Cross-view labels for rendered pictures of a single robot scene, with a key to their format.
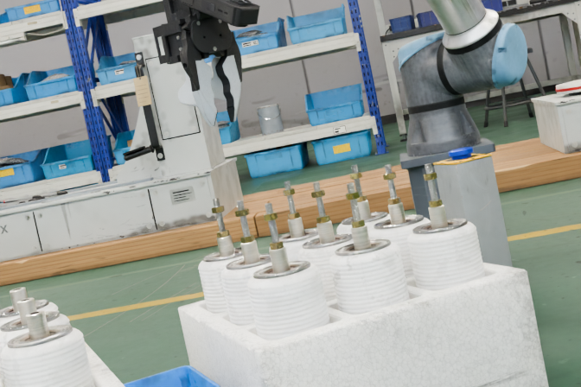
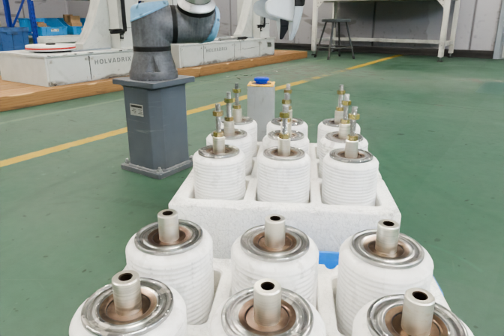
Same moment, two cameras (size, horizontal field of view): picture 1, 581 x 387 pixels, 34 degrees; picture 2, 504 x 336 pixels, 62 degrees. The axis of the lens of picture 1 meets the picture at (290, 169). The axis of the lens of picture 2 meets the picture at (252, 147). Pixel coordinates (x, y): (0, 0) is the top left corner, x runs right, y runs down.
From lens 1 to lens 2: 1.27 m
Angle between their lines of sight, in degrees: 63
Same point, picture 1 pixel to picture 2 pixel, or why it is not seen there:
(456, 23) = not seen: outside the picture
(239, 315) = (295, 196)
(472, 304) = not seen: hidden behind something
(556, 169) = (49, 96)
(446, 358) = not seen: hidden behind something
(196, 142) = not seen: outside the picture
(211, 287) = (228, 179)
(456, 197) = (268, 106)
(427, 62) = (164, 18)
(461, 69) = (190, 27)
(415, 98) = (151, 41)
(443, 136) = (169, 69)
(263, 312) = (364, 187)
